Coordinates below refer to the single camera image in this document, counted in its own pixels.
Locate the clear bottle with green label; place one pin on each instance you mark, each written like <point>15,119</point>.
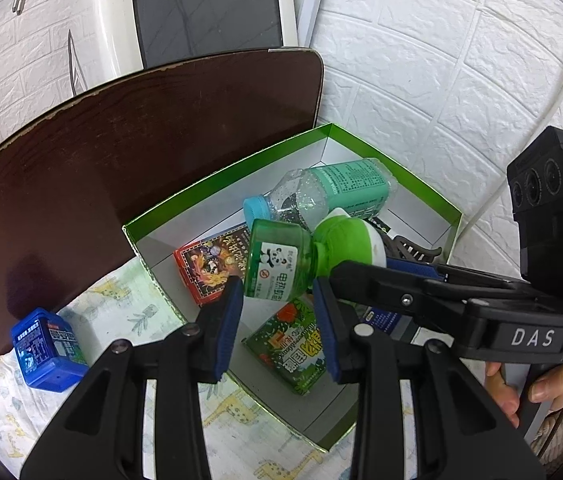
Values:
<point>351,185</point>

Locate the blue flat pack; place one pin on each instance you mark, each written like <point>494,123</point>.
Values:
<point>386,320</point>

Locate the green card box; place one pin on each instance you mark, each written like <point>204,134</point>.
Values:
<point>286,350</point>

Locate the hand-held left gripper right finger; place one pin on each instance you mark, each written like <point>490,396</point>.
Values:
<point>324,335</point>

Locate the white water purifier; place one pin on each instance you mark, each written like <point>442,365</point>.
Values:
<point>111,35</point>

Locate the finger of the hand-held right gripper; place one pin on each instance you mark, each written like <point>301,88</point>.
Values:
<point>386,290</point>
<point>414,267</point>

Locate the dark wooden headboard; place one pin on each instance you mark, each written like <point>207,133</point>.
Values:
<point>86,160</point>

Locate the colourful blue-edged small box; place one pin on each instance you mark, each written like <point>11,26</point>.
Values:
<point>206,265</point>

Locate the green white mosquito repellent plug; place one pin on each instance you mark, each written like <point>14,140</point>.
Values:
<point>276,260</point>

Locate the green cardboard box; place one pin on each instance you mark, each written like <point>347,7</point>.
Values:
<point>171,255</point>

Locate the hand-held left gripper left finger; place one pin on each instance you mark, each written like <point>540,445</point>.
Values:
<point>226,330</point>

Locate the blue square plastic box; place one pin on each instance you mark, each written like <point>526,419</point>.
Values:
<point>46,355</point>

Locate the person's right hand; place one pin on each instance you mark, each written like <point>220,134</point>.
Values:
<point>504,395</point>

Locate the white framed panel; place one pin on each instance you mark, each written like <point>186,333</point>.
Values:
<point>309,5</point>

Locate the brown hair claw clip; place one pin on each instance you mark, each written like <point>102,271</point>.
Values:
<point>406,247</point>

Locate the giraffe printed blanket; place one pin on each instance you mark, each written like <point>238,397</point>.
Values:
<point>1,420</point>

